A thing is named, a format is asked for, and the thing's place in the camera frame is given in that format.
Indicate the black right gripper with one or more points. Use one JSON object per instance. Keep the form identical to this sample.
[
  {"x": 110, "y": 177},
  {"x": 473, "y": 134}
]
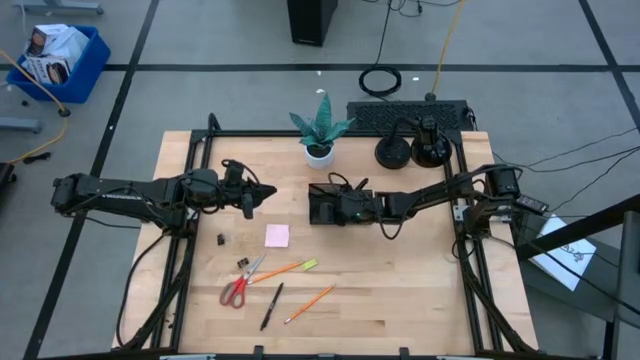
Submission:
[{"x": 357, "y": 205}]

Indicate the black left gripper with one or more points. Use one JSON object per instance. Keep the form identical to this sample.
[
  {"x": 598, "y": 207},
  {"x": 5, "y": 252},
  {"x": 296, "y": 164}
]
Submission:
[{"x": 235, "y": 190}]

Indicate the black metal stand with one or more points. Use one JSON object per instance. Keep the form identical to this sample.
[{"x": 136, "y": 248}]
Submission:
[{"x": 627, "y": 280}]

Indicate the black floor object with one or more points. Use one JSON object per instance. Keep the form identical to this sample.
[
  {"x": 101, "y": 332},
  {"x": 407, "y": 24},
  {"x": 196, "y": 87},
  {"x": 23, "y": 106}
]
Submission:
[{"x": 5, "y": 175}]

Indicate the black pen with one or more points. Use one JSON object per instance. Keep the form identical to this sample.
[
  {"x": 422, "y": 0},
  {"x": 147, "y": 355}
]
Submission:
[{"x": 270, "y": 307}]

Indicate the grey cart base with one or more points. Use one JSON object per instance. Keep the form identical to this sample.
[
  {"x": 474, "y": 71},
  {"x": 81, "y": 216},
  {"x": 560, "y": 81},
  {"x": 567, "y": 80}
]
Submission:
[{"x": 60, "y": 6}]

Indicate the pink sticky note pad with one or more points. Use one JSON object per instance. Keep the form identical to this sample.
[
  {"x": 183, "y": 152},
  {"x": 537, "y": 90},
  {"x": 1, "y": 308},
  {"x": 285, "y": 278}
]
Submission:
[{"x": 277, "y": 236}]

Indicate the grey metal bar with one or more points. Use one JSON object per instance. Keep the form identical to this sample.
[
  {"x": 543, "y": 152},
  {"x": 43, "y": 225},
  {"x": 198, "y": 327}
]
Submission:
[{"x": 20, "y": 125}]

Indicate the black binder clip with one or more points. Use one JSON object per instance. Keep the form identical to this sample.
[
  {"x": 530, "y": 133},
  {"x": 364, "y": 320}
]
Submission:
[
  {"x": 243, "y": 262},
  {"x": 220, "y": 239}
]

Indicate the white printed carton box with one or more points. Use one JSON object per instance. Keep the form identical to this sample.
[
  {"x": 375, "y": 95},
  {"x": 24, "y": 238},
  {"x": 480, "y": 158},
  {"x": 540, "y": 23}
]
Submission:
[
  {"x": 60, "y": 42},
  {"x": 47, "y": 70}
]

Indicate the blue plastic bin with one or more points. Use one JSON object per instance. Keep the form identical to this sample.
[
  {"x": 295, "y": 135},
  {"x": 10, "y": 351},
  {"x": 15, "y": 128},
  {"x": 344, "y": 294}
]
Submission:
[{"x": 80, "y": 82}]

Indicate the snake plant in white pot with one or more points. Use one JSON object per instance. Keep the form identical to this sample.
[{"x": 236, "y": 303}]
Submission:
[{"x": 320, "y": 157}]

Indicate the black power adapter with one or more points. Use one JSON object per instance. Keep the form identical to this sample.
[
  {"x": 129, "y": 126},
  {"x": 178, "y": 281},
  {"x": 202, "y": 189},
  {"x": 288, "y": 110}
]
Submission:
[{"x": 531, "y": 202}]

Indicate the black computer tower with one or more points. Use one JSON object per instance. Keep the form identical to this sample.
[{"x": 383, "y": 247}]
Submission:
[{"x": 311, "y": 22}]

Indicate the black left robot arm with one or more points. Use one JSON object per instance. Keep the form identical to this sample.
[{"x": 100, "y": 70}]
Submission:
[{"x": 125, "y": 195}]

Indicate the grey metal bracket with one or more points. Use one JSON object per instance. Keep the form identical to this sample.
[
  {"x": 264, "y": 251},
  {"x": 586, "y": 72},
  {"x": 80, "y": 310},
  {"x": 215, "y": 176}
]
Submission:
[{"x": 460, "y": 212}]

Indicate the white paper sheet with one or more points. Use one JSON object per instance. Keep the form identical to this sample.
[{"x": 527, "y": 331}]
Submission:
[{"x": 570, "y": 260}]

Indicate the orange pencil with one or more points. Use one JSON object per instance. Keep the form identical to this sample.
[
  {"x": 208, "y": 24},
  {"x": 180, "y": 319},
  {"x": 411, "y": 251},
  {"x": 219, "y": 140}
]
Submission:
[
  {"x": 310, "y": 304},
  {"x": 277, "y": 273}
]

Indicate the black perforated metal box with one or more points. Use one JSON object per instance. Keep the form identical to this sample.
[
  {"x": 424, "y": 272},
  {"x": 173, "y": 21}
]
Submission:
[{"x": 365, "y": 115}]

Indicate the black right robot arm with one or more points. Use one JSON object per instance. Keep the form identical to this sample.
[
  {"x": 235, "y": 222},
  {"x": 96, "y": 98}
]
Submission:
[{"x": 435, "y": 192}]

